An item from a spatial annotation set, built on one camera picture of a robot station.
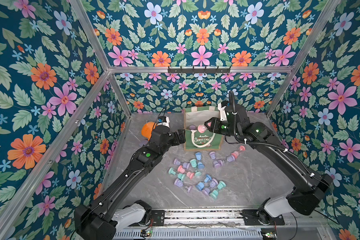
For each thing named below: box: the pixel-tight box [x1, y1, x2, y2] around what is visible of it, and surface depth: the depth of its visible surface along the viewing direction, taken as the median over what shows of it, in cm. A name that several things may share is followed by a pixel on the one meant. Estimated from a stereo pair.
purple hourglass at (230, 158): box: [225, 155, 236, 162], surface depth 93 cm
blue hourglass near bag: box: [194, 151, 202, 161], surface depth 95 cm
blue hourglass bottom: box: [195, 181, 205, 191], surface depth 84 cm
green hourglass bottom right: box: [209, 180, 227, 199], surface depth 83 cm
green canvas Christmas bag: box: [183, 106, 224, 151], surface depth 95 cm
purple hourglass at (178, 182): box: [174, 178, 184, 187], surface depth 84 cm
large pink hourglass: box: [197, 124, 208, 134], surface depth 76 cm
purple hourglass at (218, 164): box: [213, 159, 225, 169], surface depth 92 cm
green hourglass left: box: [168, 167, 176, 175], surface depth 89 cm
